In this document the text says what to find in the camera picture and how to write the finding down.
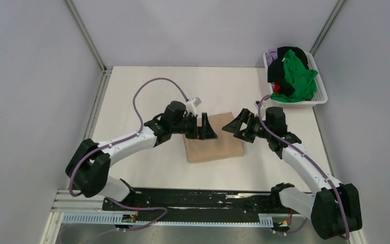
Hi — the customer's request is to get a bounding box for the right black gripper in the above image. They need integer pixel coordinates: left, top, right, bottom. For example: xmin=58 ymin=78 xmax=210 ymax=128
xmin=222 ymin=108 xmax=272 ymax=143

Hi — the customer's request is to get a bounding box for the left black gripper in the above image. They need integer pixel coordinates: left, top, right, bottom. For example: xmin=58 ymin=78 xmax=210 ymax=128
xmin=171 ymin=112 xmax=217 ymax=139

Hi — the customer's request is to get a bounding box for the beige t shirt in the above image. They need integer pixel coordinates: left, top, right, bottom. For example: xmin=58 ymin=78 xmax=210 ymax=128
xmin=183 ymin=112 xmax=245 ymax=163

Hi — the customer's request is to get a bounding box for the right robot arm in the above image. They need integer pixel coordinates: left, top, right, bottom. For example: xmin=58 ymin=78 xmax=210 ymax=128
xmin=222 ymin=107 xmax=363 ymax=239

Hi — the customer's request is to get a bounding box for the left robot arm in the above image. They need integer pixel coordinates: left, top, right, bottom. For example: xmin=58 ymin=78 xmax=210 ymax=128
xmin=65 ymin=101 xmax=218 ymax=210

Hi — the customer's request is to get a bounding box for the red garment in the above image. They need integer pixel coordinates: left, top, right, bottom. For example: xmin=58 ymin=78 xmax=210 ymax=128
xmin=271 ymin=82 xmax=280 ymax=94

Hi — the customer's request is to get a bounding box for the black t shirt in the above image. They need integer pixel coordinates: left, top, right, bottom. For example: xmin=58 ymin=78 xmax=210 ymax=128
xmin=267 ymin=46 xmax=308 ymax=97

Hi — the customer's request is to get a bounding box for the green t shirt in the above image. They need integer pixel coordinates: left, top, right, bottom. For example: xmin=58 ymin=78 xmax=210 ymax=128
xmin=271 ymin=50 xmax=318 ymax=103

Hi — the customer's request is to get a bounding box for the lavender t shirt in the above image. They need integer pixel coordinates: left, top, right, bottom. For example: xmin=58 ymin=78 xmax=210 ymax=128
xmin=266 ymin=48 xmax=278 ymax=64

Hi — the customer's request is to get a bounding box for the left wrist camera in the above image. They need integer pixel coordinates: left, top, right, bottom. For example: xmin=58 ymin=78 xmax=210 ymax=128
xmin=185 ymin=97 xmax=201 ymax=116

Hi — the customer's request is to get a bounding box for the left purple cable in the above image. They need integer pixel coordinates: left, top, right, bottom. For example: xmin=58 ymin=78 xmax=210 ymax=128
xmin=68 ymin=77 xmax=189 ymax=198

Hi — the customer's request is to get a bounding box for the purple cable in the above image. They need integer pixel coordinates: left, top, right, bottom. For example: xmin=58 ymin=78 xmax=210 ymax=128
xmin=68 ymin=77 xmax=189 ymax=198
xmin=256 ymin=94 xmax=350 ymax=240

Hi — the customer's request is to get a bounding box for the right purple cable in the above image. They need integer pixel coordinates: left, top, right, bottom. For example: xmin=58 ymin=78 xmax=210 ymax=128
xmin=256 ymin=94 xmax=350 ymax=240

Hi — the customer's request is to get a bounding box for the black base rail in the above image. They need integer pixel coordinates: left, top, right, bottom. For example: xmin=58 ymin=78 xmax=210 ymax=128
xmin=121 ymin=188 xmax=297 ymax=221

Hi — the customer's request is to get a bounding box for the white slotted cable duct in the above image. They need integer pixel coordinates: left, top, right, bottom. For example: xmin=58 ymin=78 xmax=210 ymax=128
xmin=61 ymin=212 xmax=273 ymax=228

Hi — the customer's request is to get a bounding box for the aluminium frame post left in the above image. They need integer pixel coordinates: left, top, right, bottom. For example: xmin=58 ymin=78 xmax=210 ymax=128
xmin=63 ymin=0 xmax=107 ymax=73

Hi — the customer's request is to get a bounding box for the aluminium frame post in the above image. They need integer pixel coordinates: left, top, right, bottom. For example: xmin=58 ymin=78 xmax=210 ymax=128
xmin=63 ymin=0 xmax=107 ymax=73
xmin=309 ymin=0 xmax=347 ymax=56

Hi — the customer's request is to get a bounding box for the aluminium frame post right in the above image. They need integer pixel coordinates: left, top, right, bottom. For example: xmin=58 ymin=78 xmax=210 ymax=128
xmin=309 ymin=0 xmax=347 ymax=56

